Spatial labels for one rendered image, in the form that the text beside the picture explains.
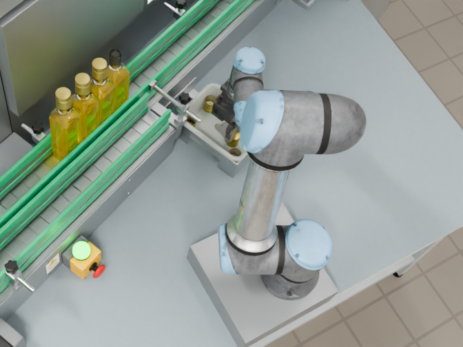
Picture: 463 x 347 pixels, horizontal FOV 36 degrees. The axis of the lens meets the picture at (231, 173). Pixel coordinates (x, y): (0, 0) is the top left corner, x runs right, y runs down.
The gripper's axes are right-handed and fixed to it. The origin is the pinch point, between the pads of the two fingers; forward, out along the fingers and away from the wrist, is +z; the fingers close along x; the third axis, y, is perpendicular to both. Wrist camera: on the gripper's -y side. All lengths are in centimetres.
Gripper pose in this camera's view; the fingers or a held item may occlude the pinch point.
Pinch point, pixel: (233, 136)
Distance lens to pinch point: 201.1
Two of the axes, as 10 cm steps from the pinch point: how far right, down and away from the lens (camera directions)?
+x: -5.8, 6.7, -4.7
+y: -8.0, -5.8, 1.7
